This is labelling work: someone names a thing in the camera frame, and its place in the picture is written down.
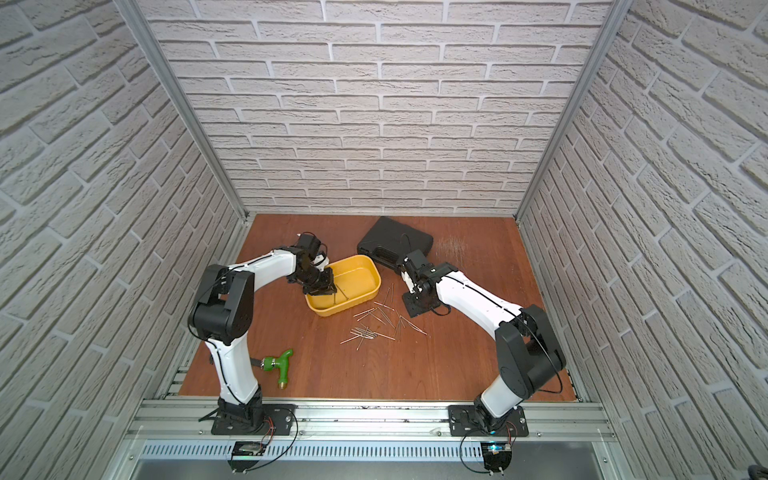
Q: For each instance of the yellow plastic storage box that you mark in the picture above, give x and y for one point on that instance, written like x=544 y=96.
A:
x=358 y=277

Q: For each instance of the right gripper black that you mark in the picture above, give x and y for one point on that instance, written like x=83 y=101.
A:
x=411 y=307

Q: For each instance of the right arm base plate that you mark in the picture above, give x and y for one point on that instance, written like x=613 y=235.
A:
x=474 y=420

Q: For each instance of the black plastic tool case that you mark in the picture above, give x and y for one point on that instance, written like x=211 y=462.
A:
x=388 y=241

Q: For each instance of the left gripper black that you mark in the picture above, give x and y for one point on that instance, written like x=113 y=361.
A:
x=321 y=285

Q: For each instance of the right aluminium corner post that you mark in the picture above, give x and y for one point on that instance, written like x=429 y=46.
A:
x=606 y=35

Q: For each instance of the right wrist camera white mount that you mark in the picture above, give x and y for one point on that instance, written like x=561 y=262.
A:
x=407 y=278

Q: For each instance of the steel nail bundle nail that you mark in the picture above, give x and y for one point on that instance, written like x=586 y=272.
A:
x=364 y=333

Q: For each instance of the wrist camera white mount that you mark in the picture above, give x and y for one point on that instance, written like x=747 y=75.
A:
x=321 y=261
x=407 y=278

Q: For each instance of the aluminium front rail frame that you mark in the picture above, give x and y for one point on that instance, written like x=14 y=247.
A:
x=562 y=436

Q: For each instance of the controller board with cable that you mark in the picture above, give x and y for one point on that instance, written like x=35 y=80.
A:
x=247 y=456
x=496 y=457

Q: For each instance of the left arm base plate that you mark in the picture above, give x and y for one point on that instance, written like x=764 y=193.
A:
x=254 y=420

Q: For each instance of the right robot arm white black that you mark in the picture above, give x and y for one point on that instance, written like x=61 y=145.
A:
x=528 y=352

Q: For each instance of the right controller board with cable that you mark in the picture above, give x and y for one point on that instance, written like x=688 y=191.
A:
x=496 y=457

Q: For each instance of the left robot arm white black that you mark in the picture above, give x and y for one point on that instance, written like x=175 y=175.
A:
x=223 y=313

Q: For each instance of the steel nail long lower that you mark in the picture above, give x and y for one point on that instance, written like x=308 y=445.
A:
x=356 y=337

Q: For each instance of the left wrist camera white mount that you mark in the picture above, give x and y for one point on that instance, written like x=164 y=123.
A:
x=321 y=261

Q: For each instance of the left aluminium corner post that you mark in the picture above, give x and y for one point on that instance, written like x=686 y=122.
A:
x=140 y=28

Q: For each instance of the aluminium corner post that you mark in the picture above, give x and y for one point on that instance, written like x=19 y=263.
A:
x=606 y=35
x=140 y=28

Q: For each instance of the left controller board with cable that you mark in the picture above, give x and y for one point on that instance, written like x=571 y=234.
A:
x=247 y=456

